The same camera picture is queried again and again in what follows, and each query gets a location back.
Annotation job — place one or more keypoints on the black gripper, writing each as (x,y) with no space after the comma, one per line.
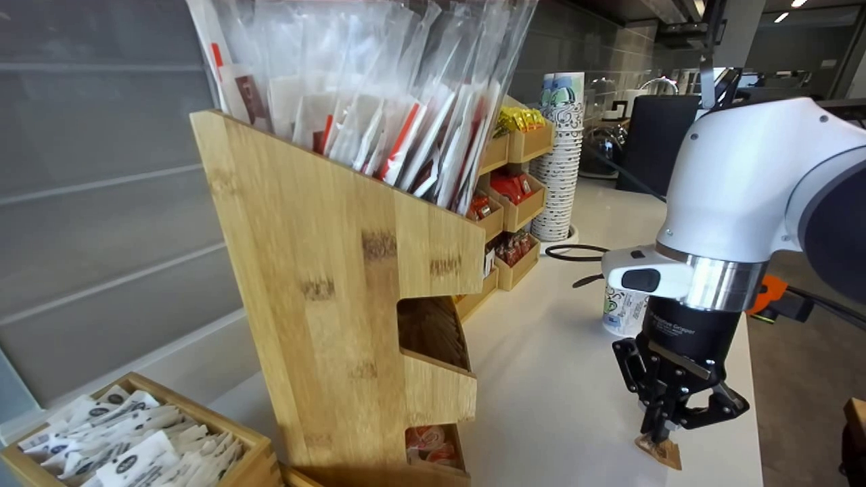
(690,339)

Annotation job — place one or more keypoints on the brown sachet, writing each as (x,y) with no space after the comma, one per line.
(662,450)

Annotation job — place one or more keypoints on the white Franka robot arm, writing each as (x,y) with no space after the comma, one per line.
(749,171)

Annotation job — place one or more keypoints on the printed paper cup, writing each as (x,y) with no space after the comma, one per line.
(624,312)

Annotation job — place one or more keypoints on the white round cup tray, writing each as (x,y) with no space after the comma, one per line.
(554,242)

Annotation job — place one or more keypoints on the low wooden sachet box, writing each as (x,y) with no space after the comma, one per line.
(252,462)

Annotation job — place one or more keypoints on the red sachets with dark print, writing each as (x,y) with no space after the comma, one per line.
(516,247)

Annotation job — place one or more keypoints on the wooden condiment bin rack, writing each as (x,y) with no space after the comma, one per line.
(524,211)

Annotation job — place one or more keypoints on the red and white sachets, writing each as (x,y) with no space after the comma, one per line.
(435,447)

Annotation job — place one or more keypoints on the black countertop appliance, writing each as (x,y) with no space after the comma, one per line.
(653,144)

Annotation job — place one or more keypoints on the large bunch of red sachets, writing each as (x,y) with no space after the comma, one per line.
(512,186)

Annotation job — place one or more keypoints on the tall stack of paper cups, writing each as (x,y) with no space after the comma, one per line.
(562,153)

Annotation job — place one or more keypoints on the small bunch of red sachets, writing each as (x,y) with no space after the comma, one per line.
(479,205)

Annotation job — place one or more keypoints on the white container with utensils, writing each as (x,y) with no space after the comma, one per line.
(720,90)

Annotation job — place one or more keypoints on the bright yellow sachets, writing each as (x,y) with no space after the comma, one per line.
(519,119)

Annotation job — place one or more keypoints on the tall bamboo organizer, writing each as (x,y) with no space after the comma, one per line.
(316,288)

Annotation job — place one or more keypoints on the clear wrapped stirrer packets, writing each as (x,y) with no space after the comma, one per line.
(360,71)

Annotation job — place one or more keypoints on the pile of white sachets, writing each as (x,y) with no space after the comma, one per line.
(126,441)

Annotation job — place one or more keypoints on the wrist camera with orange mount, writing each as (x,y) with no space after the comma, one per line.
(768,296)

